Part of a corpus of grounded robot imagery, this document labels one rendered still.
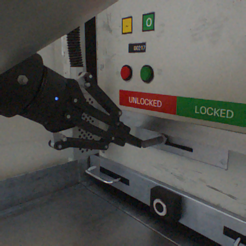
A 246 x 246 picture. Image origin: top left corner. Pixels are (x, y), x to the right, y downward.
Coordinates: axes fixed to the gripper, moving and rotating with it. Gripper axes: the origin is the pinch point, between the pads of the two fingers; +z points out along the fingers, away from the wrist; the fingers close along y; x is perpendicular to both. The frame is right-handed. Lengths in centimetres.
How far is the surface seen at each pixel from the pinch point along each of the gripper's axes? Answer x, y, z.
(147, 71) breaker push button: -1.0, -13.4, -0.2
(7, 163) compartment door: -34.8, 16.1, -2.8
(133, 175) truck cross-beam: -4.3, 6.3, 10.9
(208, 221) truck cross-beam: 14.2, 8.1, 11.9
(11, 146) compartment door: -34.4, 11.6, -4.1
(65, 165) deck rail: -21.9, 10.7, 5.3
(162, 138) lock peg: 3.1, -2.7, 6.2
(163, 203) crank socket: 6.5, 8.7, 9.2
